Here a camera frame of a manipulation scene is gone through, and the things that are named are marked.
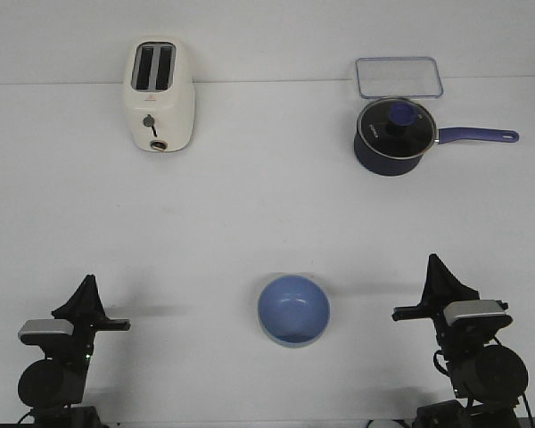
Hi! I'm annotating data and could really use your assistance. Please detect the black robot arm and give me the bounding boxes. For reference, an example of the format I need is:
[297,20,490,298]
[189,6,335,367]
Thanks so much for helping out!
[18,275,130,427]
[392,253,529,427]

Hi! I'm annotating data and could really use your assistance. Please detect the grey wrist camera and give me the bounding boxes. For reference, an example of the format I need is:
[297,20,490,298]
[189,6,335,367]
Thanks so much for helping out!
[18,319,74,345]
[442,300,506,326]

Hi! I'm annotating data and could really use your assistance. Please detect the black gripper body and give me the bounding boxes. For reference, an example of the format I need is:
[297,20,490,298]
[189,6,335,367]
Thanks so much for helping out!
[392,300,513,361]
[44,309,131,370]

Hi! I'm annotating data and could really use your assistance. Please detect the dark blue saucepan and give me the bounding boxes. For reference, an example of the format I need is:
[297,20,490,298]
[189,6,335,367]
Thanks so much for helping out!
[353,127,519,177]

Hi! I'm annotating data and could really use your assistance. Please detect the green bowl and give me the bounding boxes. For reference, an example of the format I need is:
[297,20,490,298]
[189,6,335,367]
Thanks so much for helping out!
[268,335,319,349]

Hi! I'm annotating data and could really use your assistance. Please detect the glass saucepan lid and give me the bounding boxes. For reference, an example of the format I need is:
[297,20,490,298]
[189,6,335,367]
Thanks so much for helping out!
[358,98,437,160]

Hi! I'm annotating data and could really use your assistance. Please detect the clear plastic food container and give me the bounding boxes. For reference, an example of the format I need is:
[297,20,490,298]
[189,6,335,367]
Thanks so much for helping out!
[355,56,444,100]

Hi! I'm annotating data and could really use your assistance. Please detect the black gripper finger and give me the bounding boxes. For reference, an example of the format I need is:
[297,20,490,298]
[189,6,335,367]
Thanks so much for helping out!
[52,275,94,320]
[421,253,440,307]
[91,275,109,321]
[434,256,480,303]

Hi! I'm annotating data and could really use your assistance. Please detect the white two-slot toaster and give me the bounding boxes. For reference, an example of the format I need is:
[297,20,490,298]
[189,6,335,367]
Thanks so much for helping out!
[123,36,195,152]

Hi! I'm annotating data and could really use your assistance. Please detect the blue bowl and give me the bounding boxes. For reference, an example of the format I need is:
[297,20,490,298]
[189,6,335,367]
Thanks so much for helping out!
[257,275,331,338]

